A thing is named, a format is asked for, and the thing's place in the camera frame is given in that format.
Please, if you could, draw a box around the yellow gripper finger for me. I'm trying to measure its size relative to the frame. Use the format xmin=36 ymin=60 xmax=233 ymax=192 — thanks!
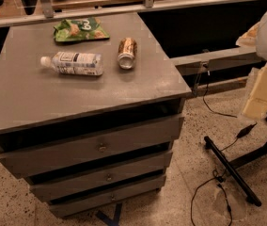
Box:
xmin=236 ymin=23 xmax=259 ymax=47

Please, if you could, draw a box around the orange soda can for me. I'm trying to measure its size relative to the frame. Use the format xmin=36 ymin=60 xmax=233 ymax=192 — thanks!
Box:
xmin=118 ymin=38 xmax=137 ymax=70

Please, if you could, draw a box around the black metal floor stand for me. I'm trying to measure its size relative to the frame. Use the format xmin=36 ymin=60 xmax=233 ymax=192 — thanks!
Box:
xmin=204 ymin=116 xmax=267 ymax=207

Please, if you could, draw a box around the top grey drawer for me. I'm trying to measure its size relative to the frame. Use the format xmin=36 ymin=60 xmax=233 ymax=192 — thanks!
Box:
xmin=0 ymin=114 xmax=183 ymax=178

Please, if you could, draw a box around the grey drawer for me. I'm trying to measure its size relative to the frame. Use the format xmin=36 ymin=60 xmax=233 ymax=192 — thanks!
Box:
xmin=49 ymin=174 xmax=166 ymax=218
xmin=0 ymin=114 xmax=183 ymax=178
xmin=30 ymin=150 xmax=172 ymax=202

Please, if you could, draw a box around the green snack bag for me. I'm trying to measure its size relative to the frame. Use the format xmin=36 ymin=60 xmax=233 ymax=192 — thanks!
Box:
xmin=54 ymin=17 xmax=110 ymax=42

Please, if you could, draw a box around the grey drawer cabinet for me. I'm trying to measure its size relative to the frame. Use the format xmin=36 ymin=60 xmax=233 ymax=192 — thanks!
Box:
xmin=0 ymin=13 xmax=189 ymax=206

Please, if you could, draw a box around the clear plastic water bottle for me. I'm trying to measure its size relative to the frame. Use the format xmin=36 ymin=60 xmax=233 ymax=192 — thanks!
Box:
xmin=40 ymin=52 xmax=103 ymax=76

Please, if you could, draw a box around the bottom grey drawer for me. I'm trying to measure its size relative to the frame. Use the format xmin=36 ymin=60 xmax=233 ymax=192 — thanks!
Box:
xmin=49 ymin=174 xmax=166 ymax=218

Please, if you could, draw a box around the middle grey drawer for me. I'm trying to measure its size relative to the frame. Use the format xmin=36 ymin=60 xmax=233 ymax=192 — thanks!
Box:
xmin=30 ymin=150 xmax=172 ymax=202

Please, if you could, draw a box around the black hanging cable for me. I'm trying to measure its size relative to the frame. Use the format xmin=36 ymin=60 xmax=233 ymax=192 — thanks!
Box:
xmin=201 ymin=63 xmax=238 ymax=119

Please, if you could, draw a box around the black floor cable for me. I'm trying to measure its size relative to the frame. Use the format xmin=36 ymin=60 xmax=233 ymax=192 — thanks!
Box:
xmin=190 ymin=122 xmax=259 ymax=226

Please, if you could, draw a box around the grey metal rail frame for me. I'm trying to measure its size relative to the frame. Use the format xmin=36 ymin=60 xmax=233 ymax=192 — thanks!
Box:
xmin=0 ymin=0 xmax=267 ymax=98

